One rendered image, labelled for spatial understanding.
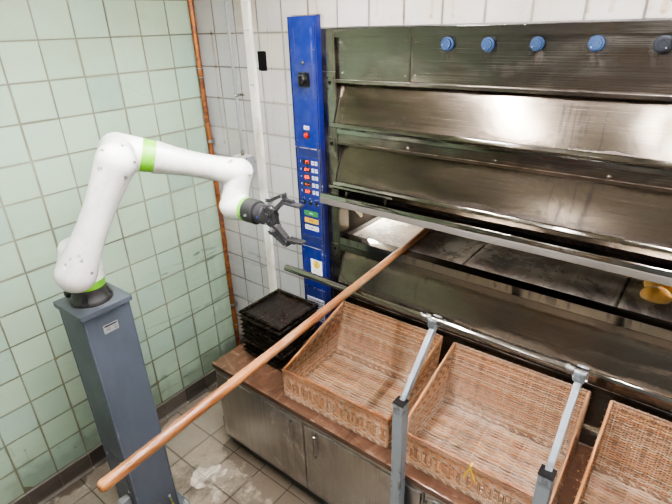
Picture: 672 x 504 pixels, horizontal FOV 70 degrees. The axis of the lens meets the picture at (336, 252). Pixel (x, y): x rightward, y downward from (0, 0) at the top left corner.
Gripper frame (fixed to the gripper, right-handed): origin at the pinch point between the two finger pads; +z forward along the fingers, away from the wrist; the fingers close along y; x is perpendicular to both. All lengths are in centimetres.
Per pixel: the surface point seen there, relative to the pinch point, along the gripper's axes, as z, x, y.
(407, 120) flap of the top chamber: 10, -54, -28
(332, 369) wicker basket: -14, -31, 90
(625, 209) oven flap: 89, -56, -7
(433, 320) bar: 44, -17, 32
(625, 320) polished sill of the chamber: 97, -56, 32
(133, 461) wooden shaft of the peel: 17, 80, 30
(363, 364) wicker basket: -4, -43, 90
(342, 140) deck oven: -23, -55, -16
